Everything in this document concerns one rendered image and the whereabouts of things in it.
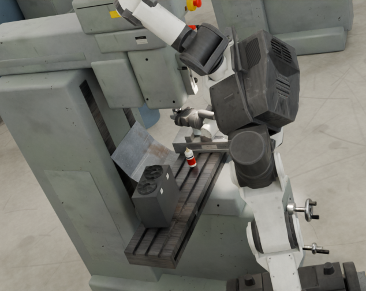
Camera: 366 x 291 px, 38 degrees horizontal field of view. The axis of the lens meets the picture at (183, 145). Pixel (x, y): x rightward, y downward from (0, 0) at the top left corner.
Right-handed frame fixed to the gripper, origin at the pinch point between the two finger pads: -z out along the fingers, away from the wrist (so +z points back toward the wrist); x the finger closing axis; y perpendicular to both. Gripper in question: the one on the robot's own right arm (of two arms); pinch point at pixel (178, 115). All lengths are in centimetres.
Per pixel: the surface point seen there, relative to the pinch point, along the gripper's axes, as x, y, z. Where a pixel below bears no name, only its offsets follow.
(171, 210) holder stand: 34.5, 26.1, 17.1
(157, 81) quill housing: 8.7, -24.9, 5.3
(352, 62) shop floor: -254, 121, -62
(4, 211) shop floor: 42, 120, -225
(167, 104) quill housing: 8.4, -12.6, 6.0
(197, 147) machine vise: -7.0, 25.9, -3.8
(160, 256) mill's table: 55, 31, 28
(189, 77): -2.8, -20.9, 12.5
